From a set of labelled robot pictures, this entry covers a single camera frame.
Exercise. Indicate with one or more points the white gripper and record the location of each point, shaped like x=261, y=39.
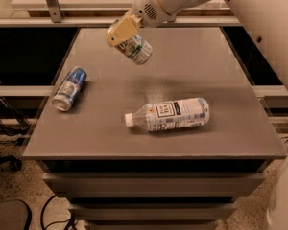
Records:
x=143, y=8

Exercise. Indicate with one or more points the silver green 7up can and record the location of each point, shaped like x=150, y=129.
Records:
x=137, y=49

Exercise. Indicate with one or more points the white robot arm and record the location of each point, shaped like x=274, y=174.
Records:
x=266, y=22

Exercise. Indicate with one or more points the blue Red Bull can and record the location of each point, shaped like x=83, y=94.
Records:
x=69, y=89

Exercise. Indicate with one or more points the clear plastic water bottle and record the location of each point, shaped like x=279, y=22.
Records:
x=194, y=112

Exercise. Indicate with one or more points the grey drawer cabinet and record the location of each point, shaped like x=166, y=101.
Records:
x=116, y=177

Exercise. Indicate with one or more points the dark grey chair seat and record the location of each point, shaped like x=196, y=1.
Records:
x=15, y=215

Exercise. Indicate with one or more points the metal railing frame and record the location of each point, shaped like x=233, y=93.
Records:
x=213, y=13

